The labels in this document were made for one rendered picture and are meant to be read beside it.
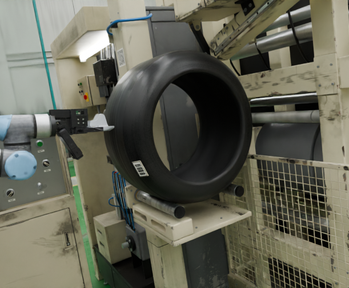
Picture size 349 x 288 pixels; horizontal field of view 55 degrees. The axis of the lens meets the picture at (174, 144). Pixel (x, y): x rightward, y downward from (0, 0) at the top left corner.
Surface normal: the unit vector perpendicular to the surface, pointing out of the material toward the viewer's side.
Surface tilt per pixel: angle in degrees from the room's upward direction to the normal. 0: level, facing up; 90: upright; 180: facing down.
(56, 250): 90
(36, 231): 90
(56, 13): 90
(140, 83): 60
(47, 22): 90
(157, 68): 51
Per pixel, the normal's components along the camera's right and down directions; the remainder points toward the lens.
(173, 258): 0.50, 0.05
